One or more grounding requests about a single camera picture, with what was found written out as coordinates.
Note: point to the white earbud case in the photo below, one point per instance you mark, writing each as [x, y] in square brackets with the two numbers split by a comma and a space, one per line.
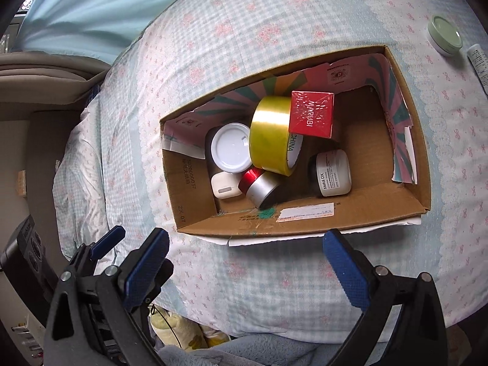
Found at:
[225, 186]

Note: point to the floral white pillow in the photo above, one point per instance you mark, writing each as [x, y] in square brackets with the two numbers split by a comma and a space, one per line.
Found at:
[82, 183]

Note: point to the red lid silver jar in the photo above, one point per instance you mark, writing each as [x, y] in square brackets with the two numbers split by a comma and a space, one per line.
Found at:
[263, 190]

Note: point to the small beige wall tag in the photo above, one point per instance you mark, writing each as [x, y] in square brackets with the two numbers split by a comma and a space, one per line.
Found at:
[21, 183]

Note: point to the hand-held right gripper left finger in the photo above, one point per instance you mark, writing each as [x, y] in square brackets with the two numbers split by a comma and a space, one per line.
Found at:
[143, 270]

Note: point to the light blue hanging cloth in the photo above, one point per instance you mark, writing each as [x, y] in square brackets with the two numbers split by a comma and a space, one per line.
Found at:
[95, 3]

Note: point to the dark jar with white label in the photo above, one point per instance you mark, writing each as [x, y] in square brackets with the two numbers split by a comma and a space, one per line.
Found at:
[331, 173]

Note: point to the window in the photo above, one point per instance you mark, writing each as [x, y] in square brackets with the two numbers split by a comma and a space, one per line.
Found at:
[9, 34]

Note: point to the yellow tape roll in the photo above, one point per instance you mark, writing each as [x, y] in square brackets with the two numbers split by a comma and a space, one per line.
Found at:
[267, 137]

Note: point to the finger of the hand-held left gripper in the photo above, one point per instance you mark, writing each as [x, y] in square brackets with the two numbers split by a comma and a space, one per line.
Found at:
[108, 240]
[162, 276]

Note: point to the cardboard box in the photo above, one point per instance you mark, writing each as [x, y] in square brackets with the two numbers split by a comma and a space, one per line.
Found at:
[366, 148]

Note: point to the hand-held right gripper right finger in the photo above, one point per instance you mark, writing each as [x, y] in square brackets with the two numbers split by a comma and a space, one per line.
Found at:
[345, 267]

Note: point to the white plastic bottle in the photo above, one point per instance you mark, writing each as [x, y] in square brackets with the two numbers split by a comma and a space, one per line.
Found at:
[479, 64]

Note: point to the green lid jar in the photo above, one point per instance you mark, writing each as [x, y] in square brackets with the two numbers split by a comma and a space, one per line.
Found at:
[444, 34]

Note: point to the white lid jar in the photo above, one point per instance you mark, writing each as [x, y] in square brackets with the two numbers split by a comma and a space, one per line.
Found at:
[230, 146]

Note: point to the grey fleece blanket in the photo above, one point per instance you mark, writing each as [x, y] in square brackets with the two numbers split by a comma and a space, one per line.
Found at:
[267, 352]

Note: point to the yellow printed cloth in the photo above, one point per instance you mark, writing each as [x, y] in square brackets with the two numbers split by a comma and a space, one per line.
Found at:
[186, 331]

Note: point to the brown curtain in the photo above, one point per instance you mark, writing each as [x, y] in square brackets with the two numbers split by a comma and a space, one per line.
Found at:
[45, 72]

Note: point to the small red carton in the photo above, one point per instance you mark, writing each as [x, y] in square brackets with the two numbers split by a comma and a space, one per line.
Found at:
[310, 114]

